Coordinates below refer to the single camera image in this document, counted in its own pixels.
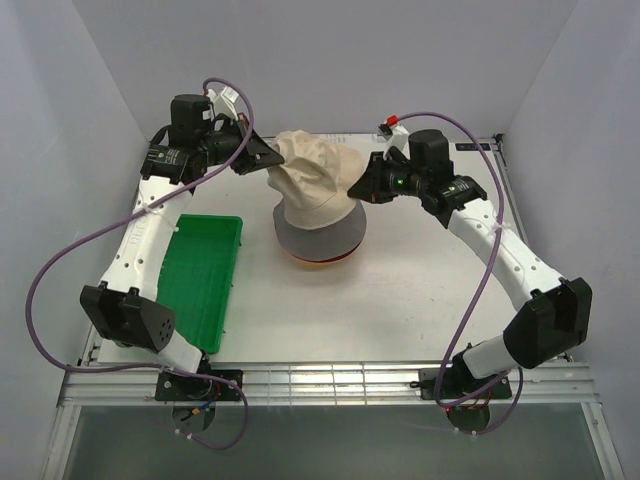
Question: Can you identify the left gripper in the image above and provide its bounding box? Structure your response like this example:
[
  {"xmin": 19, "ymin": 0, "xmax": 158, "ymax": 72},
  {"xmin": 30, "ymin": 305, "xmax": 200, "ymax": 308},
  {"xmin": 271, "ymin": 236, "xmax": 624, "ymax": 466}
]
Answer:
[{"xmin": 199, "ymin": 113, "xmax": 285, "ymax": 176}]

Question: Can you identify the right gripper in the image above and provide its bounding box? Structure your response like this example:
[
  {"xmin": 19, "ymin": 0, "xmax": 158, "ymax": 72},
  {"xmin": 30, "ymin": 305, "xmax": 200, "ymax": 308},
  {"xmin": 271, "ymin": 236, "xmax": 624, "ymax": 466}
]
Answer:
[{"xmin": 347, "ymin": 151, "xmax": 426, "ymax": 205}]

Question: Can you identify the beige bucket hat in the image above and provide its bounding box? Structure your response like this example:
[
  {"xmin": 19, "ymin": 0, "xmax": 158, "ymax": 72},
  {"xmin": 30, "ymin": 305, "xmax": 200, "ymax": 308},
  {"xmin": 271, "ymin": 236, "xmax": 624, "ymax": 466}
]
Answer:
[{"xmin": 267, "ymin": 130, "xmax": 366, "ymax": 230}]

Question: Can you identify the dark red bucket hat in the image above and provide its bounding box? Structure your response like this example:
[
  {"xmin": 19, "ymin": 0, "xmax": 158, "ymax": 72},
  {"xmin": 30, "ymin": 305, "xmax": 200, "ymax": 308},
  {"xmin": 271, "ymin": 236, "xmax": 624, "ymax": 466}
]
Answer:
[{"xmin": 287, "ymin": 244, "xmax": 360, "ymax": 261}]

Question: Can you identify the grey bucket hat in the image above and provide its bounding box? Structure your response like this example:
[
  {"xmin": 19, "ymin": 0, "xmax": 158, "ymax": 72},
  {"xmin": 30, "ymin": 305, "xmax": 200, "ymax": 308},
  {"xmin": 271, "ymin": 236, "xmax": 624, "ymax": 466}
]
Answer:
[{"xmin": 273, "ymin": 202, "xmax": 367, "ymax": 260}]

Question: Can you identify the yellow bucket hat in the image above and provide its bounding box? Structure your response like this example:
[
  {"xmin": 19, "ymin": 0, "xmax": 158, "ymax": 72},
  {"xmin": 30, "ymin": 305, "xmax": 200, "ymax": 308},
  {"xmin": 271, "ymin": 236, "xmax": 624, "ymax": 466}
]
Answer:
[{"xmin": 292, "ymin": 256, "xmax": 344, "ymax": 269}]

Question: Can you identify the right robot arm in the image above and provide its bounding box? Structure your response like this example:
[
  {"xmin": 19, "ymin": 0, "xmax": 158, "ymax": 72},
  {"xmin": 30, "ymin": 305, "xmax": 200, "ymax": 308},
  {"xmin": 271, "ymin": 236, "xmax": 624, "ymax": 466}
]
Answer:
[{"xmin": 348, "ymin": 124, "xmax": 593, "ymax": 398}]

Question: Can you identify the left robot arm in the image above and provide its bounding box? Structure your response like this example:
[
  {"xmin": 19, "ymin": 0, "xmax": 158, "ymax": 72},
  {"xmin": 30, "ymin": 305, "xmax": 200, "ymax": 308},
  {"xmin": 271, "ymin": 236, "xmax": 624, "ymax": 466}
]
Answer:
[{"xmin": 80, "ymin": 87, "xmax": 283, "ymax": 400}]

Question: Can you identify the green plastic tray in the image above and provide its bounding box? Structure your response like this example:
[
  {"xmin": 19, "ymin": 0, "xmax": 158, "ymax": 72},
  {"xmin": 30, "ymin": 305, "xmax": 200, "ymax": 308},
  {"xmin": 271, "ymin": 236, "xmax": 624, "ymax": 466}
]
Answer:
[{"xmin": 157, "ymin": 214, "xmax": 243, "ymax": 354}]

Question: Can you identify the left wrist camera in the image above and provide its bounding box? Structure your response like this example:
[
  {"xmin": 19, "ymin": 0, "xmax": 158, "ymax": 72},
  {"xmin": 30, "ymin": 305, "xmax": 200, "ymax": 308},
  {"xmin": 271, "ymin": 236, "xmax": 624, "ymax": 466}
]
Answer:
[{"xmin": 203, "ymin": 86, "xmax": 239, "ymax": 121}]

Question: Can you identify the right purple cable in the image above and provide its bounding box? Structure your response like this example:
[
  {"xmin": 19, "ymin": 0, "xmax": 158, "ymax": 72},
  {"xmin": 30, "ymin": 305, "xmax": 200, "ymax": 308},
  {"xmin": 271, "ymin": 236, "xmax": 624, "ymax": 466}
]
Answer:
[{"xmin": 397, "ymin": 110, "xmax": 525, "ymax": 437}]

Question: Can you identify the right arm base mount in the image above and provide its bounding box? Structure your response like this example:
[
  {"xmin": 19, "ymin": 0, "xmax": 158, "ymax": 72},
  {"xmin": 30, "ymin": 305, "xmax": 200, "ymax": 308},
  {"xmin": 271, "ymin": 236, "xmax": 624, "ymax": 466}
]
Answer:
[{"xmin": 409, "ymin": 366, "xmax": 512, "ymax": 401}]

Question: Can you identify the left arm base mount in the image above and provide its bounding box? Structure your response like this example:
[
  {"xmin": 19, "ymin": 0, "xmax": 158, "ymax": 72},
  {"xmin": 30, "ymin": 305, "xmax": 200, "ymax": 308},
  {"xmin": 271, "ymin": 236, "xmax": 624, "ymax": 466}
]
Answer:
[{"xmin": 154, "ymin": 372, "xmax": 241, "ymax": 402}]

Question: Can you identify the aluminium table rail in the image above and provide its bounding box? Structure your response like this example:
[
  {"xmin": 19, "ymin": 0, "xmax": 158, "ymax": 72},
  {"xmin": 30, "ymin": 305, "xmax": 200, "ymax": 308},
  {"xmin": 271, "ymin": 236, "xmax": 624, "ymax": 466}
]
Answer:
[{"xmin": 59, "ymin": 358, "xmax": 600, "ymax": 407}]

